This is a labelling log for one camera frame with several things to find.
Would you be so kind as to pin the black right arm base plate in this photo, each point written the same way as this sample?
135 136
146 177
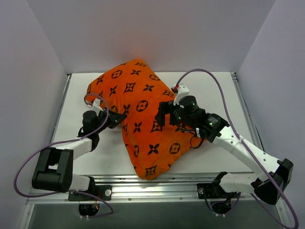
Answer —
209 191

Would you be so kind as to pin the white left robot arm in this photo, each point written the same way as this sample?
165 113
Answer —
54 168

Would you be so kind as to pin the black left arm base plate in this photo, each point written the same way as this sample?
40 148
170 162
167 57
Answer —
103 192

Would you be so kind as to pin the orange patterned pillowcase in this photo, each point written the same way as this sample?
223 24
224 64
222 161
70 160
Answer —
133 89

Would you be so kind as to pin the aluminium table edge rail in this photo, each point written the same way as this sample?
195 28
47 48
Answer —
61 107

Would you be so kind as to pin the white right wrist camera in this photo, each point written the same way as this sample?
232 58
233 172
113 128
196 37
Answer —
180 91

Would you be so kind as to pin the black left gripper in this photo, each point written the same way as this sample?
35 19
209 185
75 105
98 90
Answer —
109 118

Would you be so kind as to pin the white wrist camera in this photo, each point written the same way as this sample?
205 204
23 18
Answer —
96 106
180 91

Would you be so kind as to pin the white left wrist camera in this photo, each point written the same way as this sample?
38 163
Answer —
96 106

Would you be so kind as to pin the aluminium front mounting rail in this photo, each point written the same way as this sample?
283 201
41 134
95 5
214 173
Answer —
169 187

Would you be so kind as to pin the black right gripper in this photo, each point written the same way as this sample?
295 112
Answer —
165 111

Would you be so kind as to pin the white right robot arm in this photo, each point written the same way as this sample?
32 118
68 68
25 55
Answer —
270 175

